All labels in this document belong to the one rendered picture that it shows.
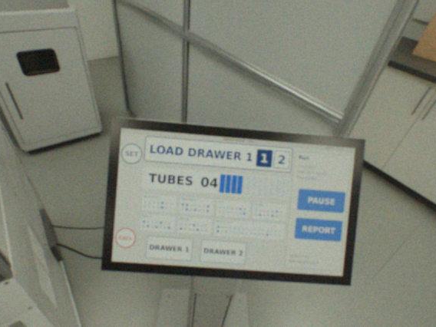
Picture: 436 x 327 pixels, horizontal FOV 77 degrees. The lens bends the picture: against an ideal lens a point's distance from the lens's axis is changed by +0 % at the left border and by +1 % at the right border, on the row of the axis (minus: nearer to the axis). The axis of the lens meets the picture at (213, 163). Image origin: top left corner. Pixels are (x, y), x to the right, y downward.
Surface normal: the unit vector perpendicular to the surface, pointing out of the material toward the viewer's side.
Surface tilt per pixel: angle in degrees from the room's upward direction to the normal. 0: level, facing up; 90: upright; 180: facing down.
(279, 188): 50
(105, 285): 1
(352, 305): 0
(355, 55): 90
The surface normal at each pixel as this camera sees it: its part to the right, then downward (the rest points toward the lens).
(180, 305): 0.09, -0.80
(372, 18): -0.79, 0.36
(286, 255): 0.04, 0.04
